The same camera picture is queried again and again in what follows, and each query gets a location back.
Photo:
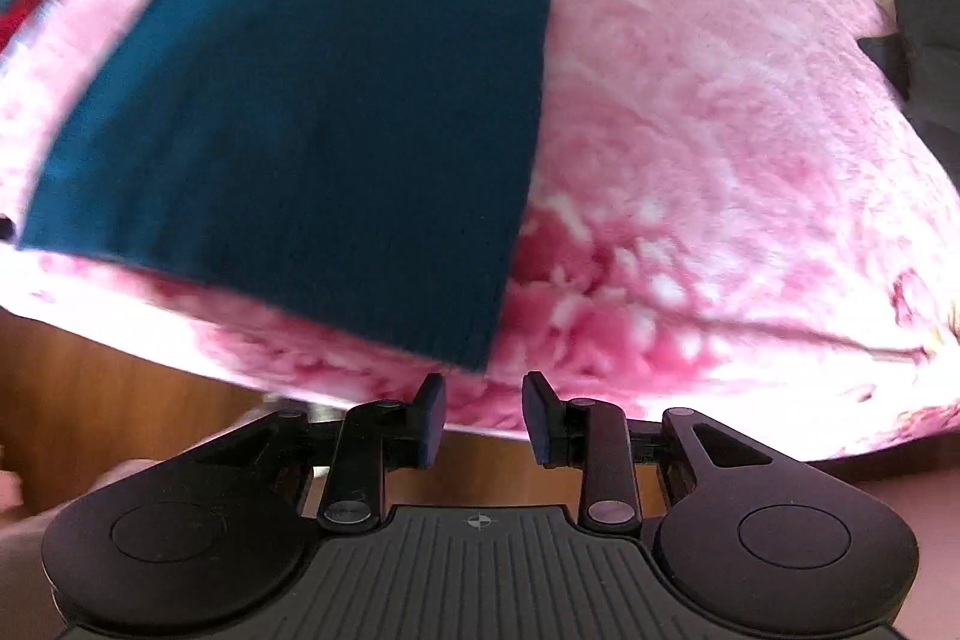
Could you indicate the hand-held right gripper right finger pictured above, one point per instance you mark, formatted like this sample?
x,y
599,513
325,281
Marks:
x,y
536,419

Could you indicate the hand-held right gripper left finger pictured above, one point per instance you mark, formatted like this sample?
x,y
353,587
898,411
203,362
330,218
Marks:
x,y
431,419

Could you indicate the blue knit sweater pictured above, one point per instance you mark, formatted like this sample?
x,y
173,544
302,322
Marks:
x,y
300,123

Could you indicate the pink floral blanket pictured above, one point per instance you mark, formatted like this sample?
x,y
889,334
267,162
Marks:
x,y
712,160

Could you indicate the person's pink clothing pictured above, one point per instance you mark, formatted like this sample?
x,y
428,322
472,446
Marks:
x,y
30,550

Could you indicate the dark clothing pile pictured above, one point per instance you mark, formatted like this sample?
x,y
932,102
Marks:
x,y
930,25

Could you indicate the folded red garment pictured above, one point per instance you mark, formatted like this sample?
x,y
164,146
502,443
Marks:
x,y
19,21

